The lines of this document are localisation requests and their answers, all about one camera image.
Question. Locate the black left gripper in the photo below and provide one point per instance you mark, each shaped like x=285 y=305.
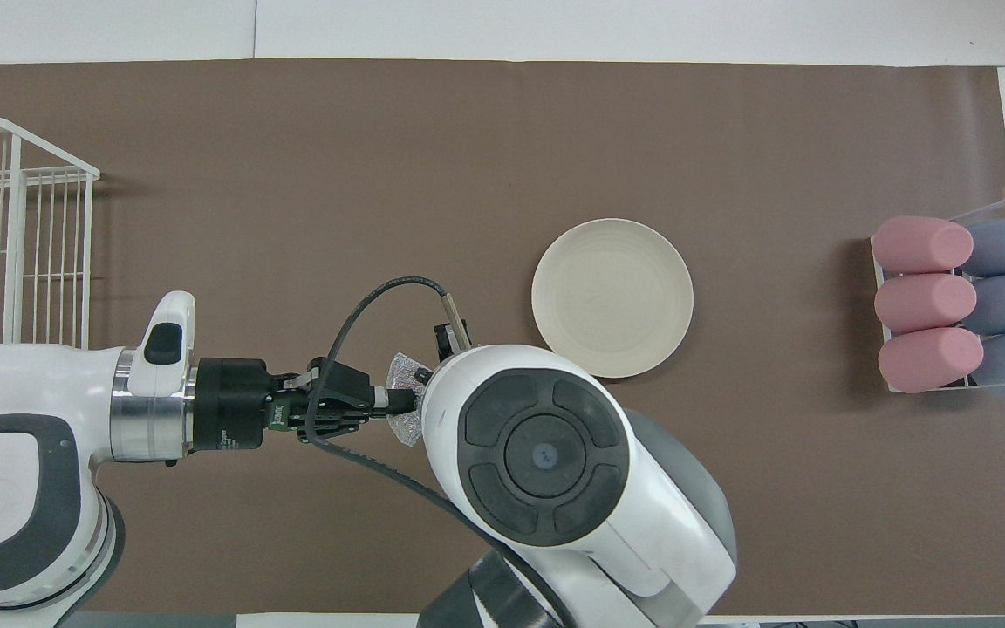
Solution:
x=232 y=406

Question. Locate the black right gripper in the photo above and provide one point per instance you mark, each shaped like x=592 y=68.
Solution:
x=448 y=342

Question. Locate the silver mesh sponge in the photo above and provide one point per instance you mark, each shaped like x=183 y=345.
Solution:
x=405 y=371

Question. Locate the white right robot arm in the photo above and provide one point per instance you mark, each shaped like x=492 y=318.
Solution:
x=546 y=453

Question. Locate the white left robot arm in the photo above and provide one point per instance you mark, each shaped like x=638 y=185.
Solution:
x=23 y=488

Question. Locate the cream round plate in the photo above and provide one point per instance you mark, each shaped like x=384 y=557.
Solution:
x=612 y=298

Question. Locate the brown table mat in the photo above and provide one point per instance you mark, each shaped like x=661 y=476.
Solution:
x=380 y=174

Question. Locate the pink plastic cup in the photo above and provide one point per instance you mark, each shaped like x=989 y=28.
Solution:
x=930 y=359
x=921 y=244
x=926 y=303

